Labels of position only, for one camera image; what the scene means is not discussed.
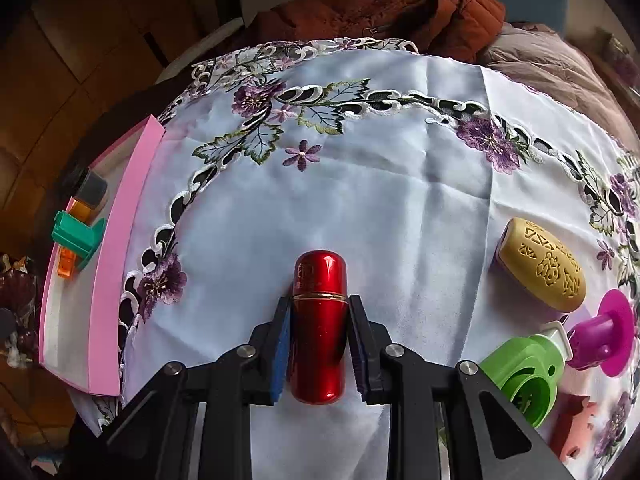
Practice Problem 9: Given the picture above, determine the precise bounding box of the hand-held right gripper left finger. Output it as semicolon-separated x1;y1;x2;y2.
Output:
104;296;292;480

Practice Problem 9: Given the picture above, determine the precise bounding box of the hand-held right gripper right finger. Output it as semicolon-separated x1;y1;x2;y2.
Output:
348;295;571;480

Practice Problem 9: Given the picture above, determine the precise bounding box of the red metallic capsule bottle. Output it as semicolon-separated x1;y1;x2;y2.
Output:
289;250;349;405

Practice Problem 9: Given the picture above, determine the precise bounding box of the light green plastic mould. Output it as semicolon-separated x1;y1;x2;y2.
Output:
479;321;571;428

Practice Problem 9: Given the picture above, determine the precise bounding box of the pink cardboard box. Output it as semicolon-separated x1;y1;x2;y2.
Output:
39;114;167;396

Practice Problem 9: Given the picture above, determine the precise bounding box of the yellow perforated oval case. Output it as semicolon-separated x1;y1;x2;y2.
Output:
499;217;587;312

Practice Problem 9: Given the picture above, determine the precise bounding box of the red puzzle piece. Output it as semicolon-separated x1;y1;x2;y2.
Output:
549;394;598;461

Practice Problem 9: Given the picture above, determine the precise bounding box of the dark green plastic mould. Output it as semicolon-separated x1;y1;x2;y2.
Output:
51;210;107;268

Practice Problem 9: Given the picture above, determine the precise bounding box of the magenta plastic mould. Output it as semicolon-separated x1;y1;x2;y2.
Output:
565;289;637;377

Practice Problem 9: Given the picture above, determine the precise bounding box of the white embroidered floral tablecloth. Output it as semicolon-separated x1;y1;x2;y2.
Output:
67;37;640;480

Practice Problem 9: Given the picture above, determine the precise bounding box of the white curved armrest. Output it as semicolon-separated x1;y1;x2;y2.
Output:
155;17;246;83

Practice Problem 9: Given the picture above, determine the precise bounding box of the rust brown quilted jacket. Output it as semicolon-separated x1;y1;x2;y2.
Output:
245;0;507;63

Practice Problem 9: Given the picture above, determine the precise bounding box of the dusty pink duvet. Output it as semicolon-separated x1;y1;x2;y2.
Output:
475;22;631;136

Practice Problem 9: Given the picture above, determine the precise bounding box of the brown wooden wardrobe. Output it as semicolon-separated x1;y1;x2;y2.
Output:
0;0;221;211

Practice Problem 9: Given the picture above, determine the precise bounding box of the purple floral box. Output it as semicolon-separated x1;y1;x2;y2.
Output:
607;35;640;81

